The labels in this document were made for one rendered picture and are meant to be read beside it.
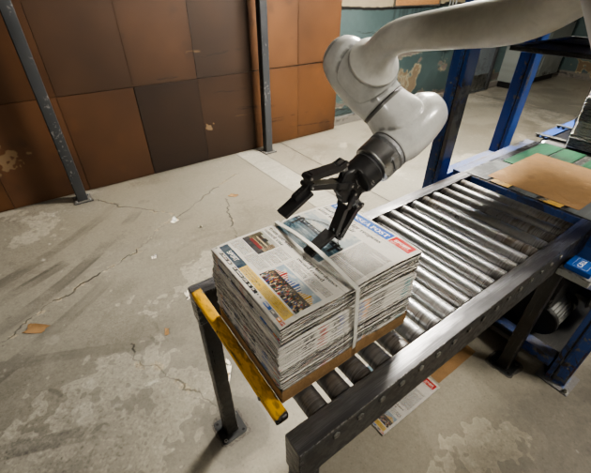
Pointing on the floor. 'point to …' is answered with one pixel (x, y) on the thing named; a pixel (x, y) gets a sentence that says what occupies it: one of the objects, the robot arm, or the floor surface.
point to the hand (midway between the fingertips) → (299, 232)
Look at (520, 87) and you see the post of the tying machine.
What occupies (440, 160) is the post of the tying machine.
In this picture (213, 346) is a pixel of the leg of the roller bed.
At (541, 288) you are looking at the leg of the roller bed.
